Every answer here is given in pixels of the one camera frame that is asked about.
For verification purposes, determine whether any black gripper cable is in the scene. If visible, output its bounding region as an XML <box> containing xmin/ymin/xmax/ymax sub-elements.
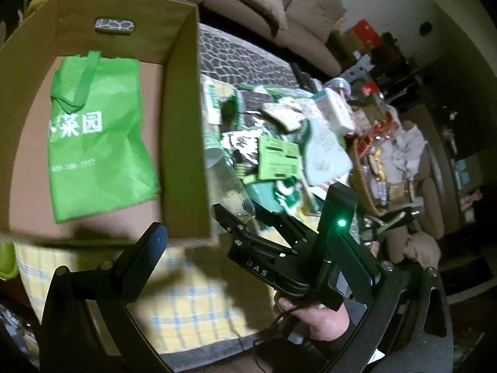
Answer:
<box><xmin>253</xmin><ymin>307</ymin><xmax>299</xmax><ymax>373</ymax></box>

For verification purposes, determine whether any white rectangular pack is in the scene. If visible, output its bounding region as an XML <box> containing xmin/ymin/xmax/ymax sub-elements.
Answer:
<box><xmin>316</xmin><ymin>87</ymin><xmax>356</xmax><ymax>135</ymax></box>

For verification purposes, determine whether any black white patterned packet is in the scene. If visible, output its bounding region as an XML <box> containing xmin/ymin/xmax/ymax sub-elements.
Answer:
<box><xmin>221</xmin><ymin>130</ymin><xmax>261</xmax><ymax>183</ymax></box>

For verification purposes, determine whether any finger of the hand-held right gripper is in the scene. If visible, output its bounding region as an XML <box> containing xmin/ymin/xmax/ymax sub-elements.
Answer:
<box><xmin>213</xmin><ymin>204</ymin><xmax>258</xmax><ymax>242</ymax></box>
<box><xmin>258</xmin><ymin>209</ymin><xmax>317</xmax><ymax>253</ymax></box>

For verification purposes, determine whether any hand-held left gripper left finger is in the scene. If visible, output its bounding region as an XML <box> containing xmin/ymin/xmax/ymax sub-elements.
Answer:
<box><xmin>37</xmin><ymin>222</ymin><xmax>171</xmax><ymax>373</ymax></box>

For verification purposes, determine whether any brown cushion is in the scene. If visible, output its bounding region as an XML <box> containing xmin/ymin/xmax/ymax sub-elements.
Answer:
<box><xmin>204</xmin><ymin>0</ymin><xmax>288</xmax><ymax>30</ymax></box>

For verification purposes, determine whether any pebble pattern mat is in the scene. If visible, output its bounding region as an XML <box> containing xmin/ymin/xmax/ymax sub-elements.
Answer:
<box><xmin>95</xmin><ymin>19</ymin><xmax>303</xmax><ymax>91</ymax></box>

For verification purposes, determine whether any person's right hand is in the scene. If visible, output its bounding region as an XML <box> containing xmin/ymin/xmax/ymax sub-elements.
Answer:
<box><xmin>272</xmin><ymin>297</ymin><xmax>351</xmax><ymax>344</ymax></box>

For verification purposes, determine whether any white green packet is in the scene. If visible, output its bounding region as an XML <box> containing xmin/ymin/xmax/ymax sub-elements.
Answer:
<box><xmin>204</xmin><ymin>78</ymin><xmax>239</xmax><ymax>125</ymax></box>

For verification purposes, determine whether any clear plastic bottle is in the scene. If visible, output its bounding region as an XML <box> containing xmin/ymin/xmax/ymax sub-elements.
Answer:
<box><xmin>206</xmin><ymin>145</ymin><xmax>258</xmax><ymax>220</ymax></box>

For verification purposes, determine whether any clear plastic dome container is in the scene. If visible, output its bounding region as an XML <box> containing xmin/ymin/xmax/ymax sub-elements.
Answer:
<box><xmin>325</xmin><ymin>78</ymin><xmax>352</xmax><ymax>96</ymax></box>

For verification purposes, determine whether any green tote bag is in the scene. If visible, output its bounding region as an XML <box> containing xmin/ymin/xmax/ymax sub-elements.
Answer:
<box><xmin>47</xmin><ymin>50</ymin><xmax>162</xmax><ymax>224</ymax></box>

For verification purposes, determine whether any red box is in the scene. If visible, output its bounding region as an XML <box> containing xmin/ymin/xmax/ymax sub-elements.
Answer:
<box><xmin>353</xmin><ymin>21</ymin><xmax>382</xmax><ymax>50</ymax></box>

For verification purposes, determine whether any cardboard box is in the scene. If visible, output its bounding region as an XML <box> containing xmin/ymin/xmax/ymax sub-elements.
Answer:
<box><xmin>0</xmin><ymin>0</ymin><xmax>214</xmax><ymax>247</ymax></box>

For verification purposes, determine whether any person's right forearm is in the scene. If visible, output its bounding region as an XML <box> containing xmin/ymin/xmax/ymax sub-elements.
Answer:
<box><xmin>299</xmin><ymin>330</ymin><xmax>362</xmax><ymax>373</ymax></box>

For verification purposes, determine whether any light green labelled packet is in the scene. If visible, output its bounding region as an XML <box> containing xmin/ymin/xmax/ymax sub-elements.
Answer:
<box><xmin>257</xmin><ymin>135</ymin><xmax>303</xmax><ymax>182</ymax></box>

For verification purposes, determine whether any green blue flat box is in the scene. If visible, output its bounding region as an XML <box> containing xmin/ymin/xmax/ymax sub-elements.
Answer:
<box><xmin>272</xmin><ymin>86</ymin><xmax>316</xmax><ymax>100</ymax></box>

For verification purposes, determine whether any brown sofa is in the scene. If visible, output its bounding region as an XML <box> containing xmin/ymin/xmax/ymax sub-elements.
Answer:
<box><xmin>99</xmin><ymin>0</ymin><xmax>348</xmax><ymax>76</ymax></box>

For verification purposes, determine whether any brown armchair with white cloths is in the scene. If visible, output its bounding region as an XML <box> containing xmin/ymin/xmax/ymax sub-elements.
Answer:
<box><xmin>384</xmin><ymin>105</ymin><xmax>447</xmax><ymax>265</ymax></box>

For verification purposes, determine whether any wicker basket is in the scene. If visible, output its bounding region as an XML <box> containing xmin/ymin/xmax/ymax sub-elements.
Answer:
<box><xmin>347</xmin><ymin>138</ymin><xmax>393</xmax><ymax>216</ymax></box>

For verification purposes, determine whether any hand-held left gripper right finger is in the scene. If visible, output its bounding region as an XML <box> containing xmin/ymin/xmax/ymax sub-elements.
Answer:
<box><xmin>329</xmin><ymin>224</ymin><xmax>455</xmax><ymax>373</ymax></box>

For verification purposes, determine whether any pale green snack bag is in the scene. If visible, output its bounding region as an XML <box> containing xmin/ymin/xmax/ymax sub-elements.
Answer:
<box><xmin>305</xmin><ymin>118</ymin><xmax>352</xmax><ymax>187</ymax></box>

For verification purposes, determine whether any dark striped packet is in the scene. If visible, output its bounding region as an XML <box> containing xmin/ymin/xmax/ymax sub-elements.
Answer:
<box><xmin>239</xmin><ymin>89</ymin><xmax>272</xmax><ymax>119</ymax></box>

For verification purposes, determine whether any pile of white cloths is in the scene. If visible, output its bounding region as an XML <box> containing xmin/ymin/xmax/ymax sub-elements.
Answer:
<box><xmin>382</xmin><ymin>122</ymin><xmax>428</xmax><ymax>187</ymax></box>

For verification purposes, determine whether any beige patterned packet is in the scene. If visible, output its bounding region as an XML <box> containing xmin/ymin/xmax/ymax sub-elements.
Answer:
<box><xmin>262</xmin><ymin>97</ymin><xmax>311</xmax><ymax>133</ymax></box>

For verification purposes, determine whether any dark green packet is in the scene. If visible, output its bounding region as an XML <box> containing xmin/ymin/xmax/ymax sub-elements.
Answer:
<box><xmin>248</xmin><ymin>179</ymin><xmax>307</xmax><ymax>210</ymax></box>

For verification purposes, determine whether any yellow checked cloth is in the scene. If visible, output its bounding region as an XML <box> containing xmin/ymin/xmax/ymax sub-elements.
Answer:
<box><xmin>13</xmin><ymin>237</ymin><xmax>280</xmax><ymax>356</ymax></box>

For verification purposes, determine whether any bright green serrated packet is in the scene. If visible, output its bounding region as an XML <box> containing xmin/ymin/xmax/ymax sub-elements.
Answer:
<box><xmin>0</xmin><ymin>239</ymin><xmax>19</xmax><ymax>280</ymax></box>

